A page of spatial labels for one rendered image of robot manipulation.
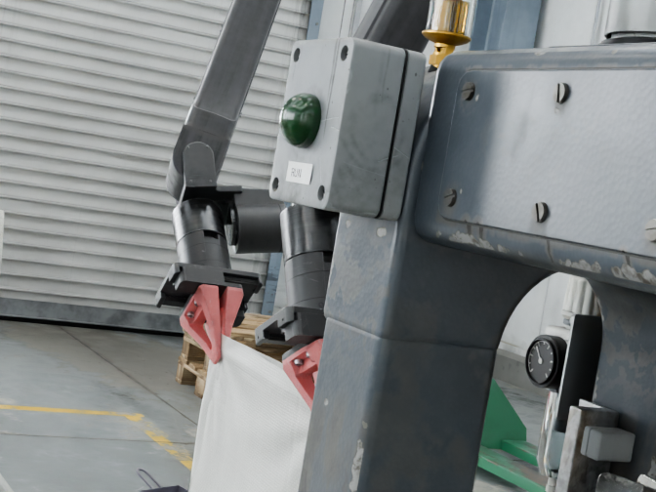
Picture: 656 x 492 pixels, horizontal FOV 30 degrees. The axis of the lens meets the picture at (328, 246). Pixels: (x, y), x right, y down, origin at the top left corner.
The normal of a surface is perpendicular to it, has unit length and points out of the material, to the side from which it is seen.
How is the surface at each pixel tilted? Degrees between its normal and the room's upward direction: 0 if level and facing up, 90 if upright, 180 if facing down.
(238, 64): 64
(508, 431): 76
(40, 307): 90
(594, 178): 90
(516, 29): 90
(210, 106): 50
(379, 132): 90
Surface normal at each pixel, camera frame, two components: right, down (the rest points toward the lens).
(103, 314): 0.44, 0.12
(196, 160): 0.22, -0.37
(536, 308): -0.88, -0.12
